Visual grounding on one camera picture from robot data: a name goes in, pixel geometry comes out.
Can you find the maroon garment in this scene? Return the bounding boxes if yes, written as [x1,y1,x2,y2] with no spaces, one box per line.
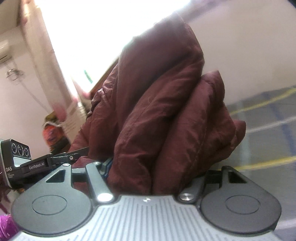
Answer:
[70,14,246,195]

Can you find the colourful bag on shelf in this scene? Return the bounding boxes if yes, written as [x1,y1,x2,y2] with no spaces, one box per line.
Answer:
[42,111,70,155]

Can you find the purple garment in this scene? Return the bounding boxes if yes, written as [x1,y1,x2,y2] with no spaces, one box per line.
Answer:
[0,185,20,241]

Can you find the floral patterned curtain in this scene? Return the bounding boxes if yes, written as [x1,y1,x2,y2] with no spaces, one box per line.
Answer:
[20,1,86,142]

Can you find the grey plaid bed sheet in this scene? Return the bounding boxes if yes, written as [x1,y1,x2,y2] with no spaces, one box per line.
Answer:
[224,86,295,240]

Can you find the white air conditioner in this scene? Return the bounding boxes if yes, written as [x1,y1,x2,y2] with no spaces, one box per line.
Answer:
[0,40,12,64]

